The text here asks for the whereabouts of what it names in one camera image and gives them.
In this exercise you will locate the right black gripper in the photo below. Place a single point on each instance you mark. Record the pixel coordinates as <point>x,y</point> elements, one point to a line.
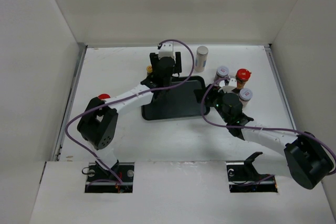
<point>212,93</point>

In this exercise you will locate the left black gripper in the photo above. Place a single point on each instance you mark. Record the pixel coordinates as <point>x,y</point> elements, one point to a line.
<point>177,63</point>

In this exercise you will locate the red-label sauce bottle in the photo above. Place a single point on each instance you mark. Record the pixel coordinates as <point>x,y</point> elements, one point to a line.
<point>149,70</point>

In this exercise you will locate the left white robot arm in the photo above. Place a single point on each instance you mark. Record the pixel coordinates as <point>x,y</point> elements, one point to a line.
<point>98,124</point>

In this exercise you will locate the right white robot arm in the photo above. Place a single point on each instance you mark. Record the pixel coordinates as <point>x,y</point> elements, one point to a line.
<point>308,160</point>

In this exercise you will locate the black plastic tray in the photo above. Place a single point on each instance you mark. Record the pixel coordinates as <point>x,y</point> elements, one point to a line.
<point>180,102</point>

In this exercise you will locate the tall silver-capped white bottle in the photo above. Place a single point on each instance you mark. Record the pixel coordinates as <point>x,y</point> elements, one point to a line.
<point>201,57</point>

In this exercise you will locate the grey-lid jar rear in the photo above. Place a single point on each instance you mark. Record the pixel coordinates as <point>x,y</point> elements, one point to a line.
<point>221,72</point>

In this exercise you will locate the grey-lid jar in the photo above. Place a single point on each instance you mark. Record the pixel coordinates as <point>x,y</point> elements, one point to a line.
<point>221,72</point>
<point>245,95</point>

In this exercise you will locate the grey-lid jar front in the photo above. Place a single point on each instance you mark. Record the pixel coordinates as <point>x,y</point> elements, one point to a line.
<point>245,95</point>

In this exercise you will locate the red-lid dark sauce jar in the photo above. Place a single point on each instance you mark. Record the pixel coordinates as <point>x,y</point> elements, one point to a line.
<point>242,76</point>

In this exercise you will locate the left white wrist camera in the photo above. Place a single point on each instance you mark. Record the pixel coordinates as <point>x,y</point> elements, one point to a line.
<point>165,49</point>

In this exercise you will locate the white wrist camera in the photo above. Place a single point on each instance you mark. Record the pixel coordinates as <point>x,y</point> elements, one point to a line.
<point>165,49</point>
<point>227,85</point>

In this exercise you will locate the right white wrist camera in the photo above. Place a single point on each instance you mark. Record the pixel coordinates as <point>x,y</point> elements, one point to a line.
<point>227,85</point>

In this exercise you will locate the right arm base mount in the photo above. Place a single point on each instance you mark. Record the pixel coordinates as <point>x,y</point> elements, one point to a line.
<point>244,178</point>

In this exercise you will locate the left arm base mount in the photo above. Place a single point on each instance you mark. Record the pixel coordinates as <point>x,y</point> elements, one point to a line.
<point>99,180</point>

